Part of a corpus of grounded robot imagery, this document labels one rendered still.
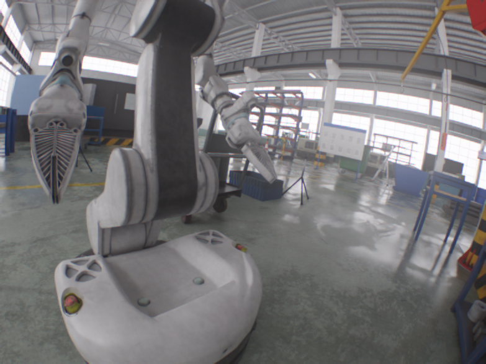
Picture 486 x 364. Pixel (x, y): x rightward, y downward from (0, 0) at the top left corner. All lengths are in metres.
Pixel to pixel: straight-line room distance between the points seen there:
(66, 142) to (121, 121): 7.24
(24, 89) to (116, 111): 3.33
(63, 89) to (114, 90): 7.24
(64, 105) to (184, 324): 0.42
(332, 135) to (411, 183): 3.62
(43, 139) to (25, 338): 0.74
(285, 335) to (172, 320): 0.57
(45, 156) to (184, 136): 0.27
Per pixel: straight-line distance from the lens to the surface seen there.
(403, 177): 8.34
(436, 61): 11.35
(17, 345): 0.94
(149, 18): 0.51
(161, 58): 0.49
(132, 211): 0.39
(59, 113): 0.36
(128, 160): 0.39
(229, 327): 0.46
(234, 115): 0.60
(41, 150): 0.32
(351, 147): 8.65
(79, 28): 0.64
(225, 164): 1.74
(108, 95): 7.55
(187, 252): 0.67
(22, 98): 7.67
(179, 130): 0.44
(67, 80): 0.40
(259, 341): 0.86
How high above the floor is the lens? 0.68
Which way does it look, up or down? 12 degrees down
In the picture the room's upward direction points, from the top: 10 degrees clockwise
